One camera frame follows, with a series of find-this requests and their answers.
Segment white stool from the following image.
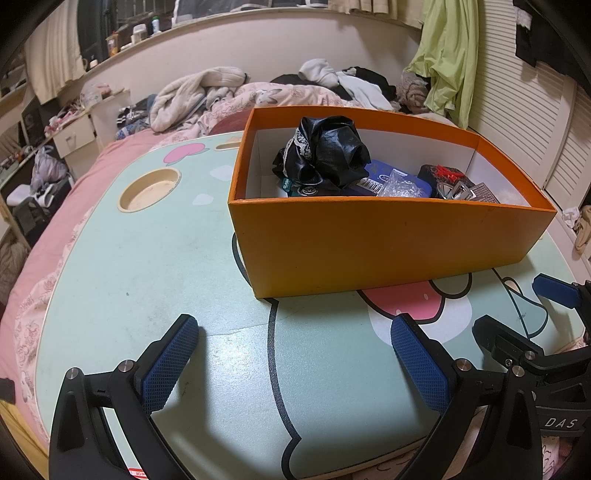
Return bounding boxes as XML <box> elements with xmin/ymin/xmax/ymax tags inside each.
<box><xmin>4</xmin><ymin>182</ymin><xmax>70</xmax><ymax>208</ymax></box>

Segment white hoodie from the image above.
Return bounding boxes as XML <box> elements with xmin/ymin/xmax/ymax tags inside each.
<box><xmin>298</xmin><ymin>58</ymin><xmax>395</xmax><ymax>112</ymax></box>

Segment beige fluffy robe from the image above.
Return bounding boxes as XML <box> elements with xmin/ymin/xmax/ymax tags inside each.
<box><xmin>148</xmin><ymin>67</ymin><xmax>250</xmax><ymax>134</ymax></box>

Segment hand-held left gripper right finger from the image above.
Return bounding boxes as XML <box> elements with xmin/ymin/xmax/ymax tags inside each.
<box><xmin>390</xmin><ymin>313</ymin><xmax>543</xmax><ymax>480</ymax></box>

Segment grey textured pouch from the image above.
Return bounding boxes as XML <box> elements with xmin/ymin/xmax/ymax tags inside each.
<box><xmin>473</xmin><ymin>183</ymin><xmax>502</xmax><ymax>204</ymax></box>

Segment striped dark cloth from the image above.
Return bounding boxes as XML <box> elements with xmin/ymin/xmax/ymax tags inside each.
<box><xmin>115</xmin><ymin>104</ymin><xmax>153</xmax><ymax>130</ymax></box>

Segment brown fleece cloth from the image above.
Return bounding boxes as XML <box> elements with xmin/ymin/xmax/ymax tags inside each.
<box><xmin>396</xmin><ymin>69</ymin><xmax>432</xmax><ymax>114</ymax></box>

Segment grey plastic bag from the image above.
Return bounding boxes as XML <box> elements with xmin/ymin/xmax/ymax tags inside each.
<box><xmin>30</xmin><ymin>145</ymin><xmax>70</xmax><ymax>195</ymax></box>

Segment blue metal tin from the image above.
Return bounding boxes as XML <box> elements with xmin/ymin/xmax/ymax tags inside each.
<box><xmin>351</xmin><ymin>159</ymin><xmax>435</xmax><ymax>198</ymax></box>

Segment beige curtain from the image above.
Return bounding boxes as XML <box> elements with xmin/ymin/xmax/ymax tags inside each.
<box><xmin>328</xmin><ymin>0</ymin><xmax>437</xmax><ymax>31</ymax></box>

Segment bubble wrap packet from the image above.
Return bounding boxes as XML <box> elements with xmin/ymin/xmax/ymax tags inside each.
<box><xmin>376</xmin><ymin>168</ymin><xmax>428</xmax><ymax>198</ymax></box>

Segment black lace-trimmed pouch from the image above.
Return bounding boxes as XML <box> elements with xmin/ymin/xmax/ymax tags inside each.
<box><xmin>271</xmin><ymin>115</ymin><xmax>372</xmax><ymax>189</ymax></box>

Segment black clothing pile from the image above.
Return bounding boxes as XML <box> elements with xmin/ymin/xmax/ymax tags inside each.
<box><xmin>270</xmin><ymin>67</ymin><xmax>398</xmax><ymax>100</ymax></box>

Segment cartoon print desktop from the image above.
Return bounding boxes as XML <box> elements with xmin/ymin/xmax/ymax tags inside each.
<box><xmin>34</xmin><ymin>130</ymin><xmax>589</xmax><ymax>480</ymax></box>

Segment orange cardboard box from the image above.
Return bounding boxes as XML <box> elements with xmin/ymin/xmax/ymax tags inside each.
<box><xmin>227</xmin><ymin>106</ymin><xmax>558</xmax><ymax>300</ymax></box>

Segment black hanging clothes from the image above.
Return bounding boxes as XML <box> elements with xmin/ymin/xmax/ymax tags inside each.
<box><xmin>512</xmin><ymin>0</ymin><xmax>591</xmax><ymax>88</ymax></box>

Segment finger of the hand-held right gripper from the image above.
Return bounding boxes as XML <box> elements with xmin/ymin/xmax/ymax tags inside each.
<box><xmin>532</xmin><ymin>273</ymin><xmax>591</xmax><ymax>320</ymax></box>
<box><xmin>472</xmin><ymin>315</ymin><xmax>546</xmax><ymax>370</ymax></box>

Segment cream window curtain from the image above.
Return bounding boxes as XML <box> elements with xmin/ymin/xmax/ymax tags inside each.
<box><xmin>23</xmin><ymin>14</ymin><xmax>88</xmax><ymax>97</ymax></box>

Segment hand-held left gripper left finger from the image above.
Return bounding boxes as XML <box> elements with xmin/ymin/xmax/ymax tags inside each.
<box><xmin>48</xmin><ymin>314</ymin><xmax>200</xmax><ymax>480</ymax></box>

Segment white louvered closet doors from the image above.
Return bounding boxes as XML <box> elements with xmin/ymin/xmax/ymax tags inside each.
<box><xmin>466</xmin><ymin>28</ymin><xmax>591</xmax><ymax>217</ymax></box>

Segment black and red case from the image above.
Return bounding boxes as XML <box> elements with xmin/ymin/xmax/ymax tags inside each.
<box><xmin>418</xmin><ymin>163</ymin><xmax>467</xmax><ymax>186</ymax></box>

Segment green hanging garment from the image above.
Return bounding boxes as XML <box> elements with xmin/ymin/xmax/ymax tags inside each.
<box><xmin>404</xmin><ymin>0</ymin><xmax>481</xmax><ymax>130</ymax></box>

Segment brown fuzzy rug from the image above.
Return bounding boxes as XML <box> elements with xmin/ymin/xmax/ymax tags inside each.
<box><xmin>0</xmin><ymin>231</ymin><xmax>28</xmax><ymax>287</ymax></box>

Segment pink flower print duvet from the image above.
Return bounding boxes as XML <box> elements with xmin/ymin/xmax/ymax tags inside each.
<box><xmin>196</xmin><ymin>82</ymin><xmax>398</xmax><ymax>137</ymax></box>

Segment white drawer cabinet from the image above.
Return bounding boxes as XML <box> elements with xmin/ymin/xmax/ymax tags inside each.
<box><xmin>46</xmin><ymin>90</ymin><xmax>132</xmax><ymax>160</ymax></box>

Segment cream cloth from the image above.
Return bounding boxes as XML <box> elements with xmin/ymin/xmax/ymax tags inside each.
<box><xmin>561</xmin><ymin>205</ymin><xmax>591</xmax><ymax>259</ymax></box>

